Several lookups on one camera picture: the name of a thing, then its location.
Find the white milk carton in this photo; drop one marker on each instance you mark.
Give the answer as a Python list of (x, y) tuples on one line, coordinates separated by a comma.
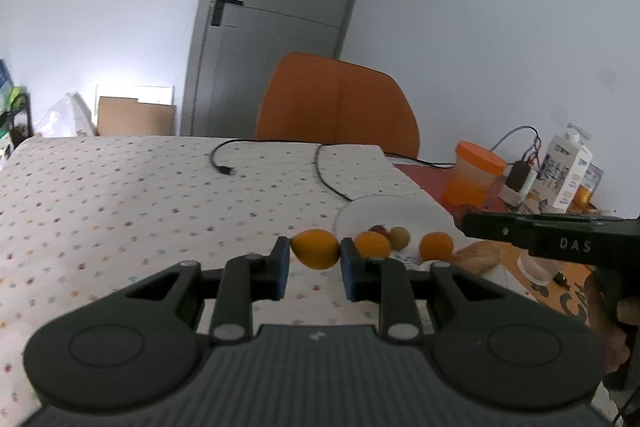
[(565, 172)]

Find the white power adapter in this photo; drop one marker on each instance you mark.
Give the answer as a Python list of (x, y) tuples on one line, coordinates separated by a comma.
[(511, 196)]

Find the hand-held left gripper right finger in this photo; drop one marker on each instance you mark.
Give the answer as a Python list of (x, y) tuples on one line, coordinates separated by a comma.
[(350, 272)]

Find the large orange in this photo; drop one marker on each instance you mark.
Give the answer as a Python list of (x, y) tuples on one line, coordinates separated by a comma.
[(372, 245)]

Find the yellow green item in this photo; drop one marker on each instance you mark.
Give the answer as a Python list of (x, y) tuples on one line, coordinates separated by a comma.
[(14, 99)]

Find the small green fruit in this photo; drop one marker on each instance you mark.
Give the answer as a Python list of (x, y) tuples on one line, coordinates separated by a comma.
[(401, 238)]

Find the white plastic bag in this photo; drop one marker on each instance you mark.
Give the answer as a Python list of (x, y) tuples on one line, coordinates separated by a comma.
[(65, 117)]

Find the orange chair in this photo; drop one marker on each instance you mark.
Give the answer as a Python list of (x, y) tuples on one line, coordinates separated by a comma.
[(335, 107)]

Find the medium orange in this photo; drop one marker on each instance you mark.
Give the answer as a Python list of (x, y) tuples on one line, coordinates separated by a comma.
[(436, 247)]

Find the orange printed mat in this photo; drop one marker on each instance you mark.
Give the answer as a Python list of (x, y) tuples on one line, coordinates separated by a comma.
[(560, 302)]

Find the small orange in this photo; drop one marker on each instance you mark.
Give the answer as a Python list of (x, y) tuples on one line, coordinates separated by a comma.
[(315, 249)]

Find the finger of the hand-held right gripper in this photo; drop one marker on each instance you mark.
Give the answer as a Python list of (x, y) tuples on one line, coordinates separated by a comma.
[(495, 229)]

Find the person's right hand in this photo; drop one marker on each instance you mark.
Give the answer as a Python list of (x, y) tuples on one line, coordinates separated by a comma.
[(597, 307)]

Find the printed tablecloth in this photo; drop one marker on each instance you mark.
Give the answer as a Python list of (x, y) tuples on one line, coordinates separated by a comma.
[(125, 207)]

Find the white plate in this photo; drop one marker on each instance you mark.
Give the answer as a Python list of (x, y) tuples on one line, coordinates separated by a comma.
[(395, 212)]

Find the small white cup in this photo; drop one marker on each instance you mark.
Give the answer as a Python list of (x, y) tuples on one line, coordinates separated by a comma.
[(536, 268)]

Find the black power adapter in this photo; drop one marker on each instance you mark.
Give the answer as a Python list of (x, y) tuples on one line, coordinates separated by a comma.
[(520, 177)]

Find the small red fruit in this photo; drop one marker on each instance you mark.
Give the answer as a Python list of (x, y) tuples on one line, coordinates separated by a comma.
[(380, 230)]

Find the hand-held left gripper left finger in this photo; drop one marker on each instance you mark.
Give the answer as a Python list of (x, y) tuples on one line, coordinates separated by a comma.
[(281, 269)]

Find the orange lidded cup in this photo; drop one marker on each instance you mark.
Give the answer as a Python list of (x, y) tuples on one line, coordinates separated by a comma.
[(472, 177)]

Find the blue bag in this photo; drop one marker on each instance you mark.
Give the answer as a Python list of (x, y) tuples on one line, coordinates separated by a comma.
[(4, 74)]

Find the orange juice box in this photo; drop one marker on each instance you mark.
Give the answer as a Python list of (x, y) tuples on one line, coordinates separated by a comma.
[(589, 187)]

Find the cardboard sheet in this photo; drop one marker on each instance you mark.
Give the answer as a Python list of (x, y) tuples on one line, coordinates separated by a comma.
[(135, 117)]

